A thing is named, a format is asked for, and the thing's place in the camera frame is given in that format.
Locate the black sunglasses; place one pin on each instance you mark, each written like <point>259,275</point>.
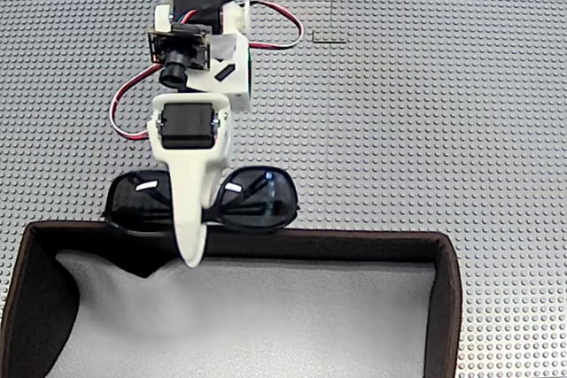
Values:
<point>257,205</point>

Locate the grey foam bin lining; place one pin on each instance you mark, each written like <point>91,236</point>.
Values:
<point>248,320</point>

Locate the dark brown fabric bin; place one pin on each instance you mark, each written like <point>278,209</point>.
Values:
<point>445,298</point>

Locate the grey studded baseplate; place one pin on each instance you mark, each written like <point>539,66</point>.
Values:
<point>66,86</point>
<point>487,183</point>

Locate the small grey studded plate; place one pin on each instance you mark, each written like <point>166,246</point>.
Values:
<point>330,35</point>

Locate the black camera module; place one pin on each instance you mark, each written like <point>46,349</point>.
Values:
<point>181,52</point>

